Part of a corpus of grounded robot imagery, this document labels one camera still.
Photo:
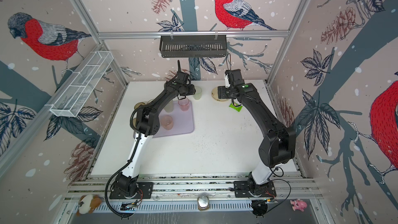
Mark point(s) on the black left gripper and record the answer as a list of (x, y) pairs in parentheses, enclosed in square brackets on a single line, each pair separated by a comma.
[(192, 90)]

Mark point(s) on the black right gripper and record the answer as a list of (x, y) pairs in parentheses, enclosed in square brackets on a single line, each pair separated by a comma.
[(222, 91)]

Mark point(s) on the pink glass front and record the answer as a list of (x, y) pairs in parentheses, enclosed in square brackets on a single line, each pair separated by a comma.
[(184, 104)]

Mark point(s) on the pink glass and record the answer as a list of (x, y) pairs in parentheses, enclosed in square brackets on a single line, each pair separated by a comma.
[(184, 104), (167, 122)]

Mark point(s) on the pale green large glass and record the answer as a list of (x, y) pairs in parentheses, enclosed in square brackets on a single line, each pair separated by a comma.
[(169, 107)]

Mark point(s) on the brown textured glass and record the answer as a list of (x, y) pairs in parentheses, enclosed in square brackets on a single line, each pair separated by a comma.
[(139, 104)]

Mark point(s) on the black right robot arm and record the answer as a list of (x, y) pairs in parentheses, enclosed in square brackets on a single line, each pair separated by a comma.
[(278, 145)]

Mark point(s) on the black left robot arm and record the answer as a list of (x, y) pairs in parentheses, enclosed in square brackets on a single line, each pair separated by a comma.
[(145, 123)]

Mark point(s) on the lilac plastic tray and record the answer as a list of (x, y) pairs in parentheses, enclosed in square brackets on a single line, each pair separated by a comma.
[(183, 122)]

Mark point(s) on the green snack packet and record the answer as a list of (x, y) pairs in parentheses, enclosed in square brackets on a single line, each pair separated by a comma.
[(235, 106)]

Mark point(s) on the cream small plate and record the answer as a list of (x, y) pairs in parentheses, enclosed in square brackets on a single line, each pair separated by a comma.
[(214, 94)]

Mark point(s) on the horizontal aluminium bar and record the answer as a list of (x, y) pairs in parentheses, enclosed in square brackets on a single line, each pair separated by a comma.
[(154, 35)]

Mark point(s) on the silver round object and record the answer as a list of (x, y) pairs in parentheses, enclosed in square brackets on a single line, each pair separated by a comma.
[(203, 202)]

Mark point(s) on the pink plush toy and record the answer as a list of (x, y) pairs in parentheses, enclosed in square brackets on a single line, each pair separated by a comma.
[(298, 205)]

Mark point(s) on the plush guinea pig toy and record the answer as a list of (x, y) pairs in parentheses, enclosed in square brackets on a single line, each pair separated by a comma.
[(87, 204)]

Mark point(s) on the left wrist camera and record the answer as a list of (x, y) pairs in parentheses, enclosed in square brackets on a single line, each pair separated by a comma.
[(181, 76)]

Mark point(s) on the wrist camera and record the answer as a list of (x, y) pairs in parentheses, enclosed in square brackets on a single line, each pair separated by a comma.
[(227, 78), (181, 76)]

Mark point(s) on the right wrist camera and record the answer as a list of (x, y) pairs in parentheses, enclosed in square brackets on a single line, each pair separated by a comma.
[(227, 78)]

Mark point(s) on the black hanging wire basket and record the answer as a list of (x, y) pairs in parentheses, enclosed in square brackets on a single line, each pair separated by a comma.
[(193, 46)]

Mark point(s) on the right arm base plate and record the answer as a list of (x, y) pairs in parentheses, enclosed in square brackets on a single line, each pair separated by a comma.
[(249, 189)]

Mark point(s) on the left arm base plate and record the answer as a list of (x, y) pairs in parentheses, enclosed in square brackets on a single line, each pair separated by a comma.
[(143, 191)]

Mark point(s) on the white wire mesh shelf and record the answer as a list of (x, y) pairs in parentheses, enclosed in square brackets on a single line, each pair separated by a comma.
[(74, 97)]

